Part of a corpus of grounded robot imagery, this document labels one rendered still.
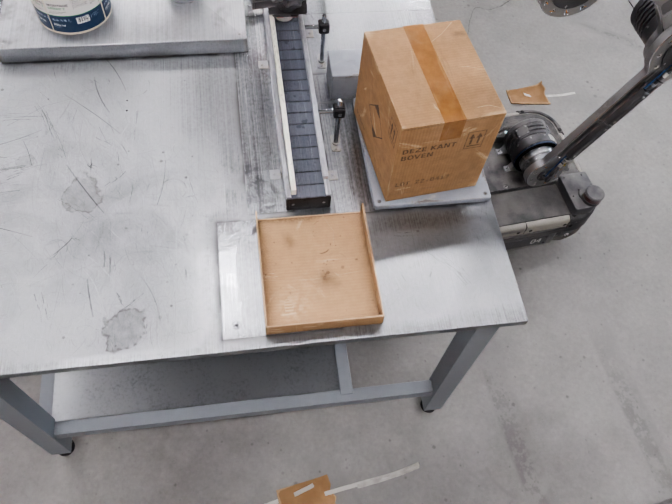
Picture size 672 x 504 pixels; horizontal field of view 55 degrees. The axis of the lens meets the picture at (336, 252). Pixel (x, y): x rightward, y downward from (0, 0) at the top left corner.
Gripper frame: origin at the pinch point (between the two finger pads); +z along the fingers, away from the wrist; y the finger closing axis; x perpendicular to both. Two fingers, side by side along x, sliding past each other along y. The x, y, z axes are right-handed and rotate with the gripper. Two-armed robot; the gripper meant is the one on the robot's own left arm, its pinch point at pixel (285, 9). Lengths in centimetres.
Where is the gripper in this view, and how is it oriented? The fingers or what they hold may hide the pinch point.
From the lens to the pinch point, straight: 190.1
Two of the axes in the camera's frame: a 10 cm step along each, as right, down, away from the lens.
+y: -9.9, 0.7, -1.4
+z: -1.5, -1.3, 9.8
